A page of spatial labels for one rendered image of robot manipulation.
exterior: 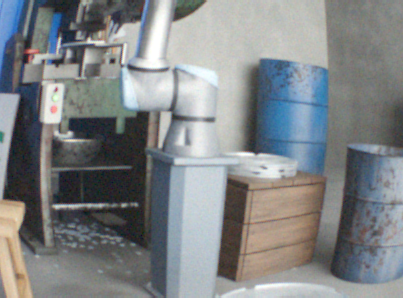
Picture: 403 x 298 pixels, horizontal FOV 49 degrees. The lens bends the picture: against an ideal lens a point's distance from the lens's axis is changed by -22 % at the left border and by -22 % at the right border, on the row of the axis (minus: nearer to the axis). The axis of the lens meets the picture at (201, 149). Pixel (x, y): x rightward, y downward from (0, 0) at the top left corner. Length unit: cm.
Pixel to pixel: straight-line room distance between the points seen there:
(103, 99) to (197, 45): 212
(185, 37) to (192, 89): 252
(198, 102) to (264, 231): 54
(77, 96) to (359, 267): 120
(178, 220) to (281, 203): 46
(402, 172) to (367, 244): 28
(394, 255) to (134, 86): 105
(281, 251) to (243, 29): 275
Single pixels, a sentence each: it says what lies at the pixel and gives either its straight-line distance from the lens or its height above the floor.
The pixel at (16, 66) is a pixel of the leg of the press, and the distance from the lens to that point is 226.
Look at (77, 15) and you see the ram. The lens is 206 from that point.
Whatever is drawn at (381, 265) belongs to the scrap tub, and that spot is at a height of 8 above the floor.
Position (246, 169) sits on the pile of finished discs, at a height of 37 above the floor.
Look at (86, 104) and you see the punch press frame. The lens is 191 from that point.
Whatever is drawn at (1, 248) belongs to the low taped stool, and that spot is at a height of 26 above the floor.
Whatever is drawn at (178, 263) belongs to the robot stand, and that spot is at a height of 16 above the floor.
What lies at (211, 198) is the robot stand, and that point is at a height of 35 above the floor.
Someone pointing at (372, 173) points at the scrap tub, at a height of 41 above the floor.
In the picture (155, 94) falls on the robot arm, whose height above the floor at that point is 60.
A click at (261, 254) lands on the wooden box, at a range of 178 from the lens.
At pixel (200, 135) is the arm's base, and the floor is 50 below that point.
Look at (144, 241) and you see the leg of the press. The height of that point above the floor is 3.
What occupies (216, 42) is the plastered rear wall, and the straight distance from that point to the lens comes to 411.
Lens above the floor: 63
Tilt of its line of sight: 7 degrees down
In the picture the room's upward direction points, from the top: 4 degrees clockwise
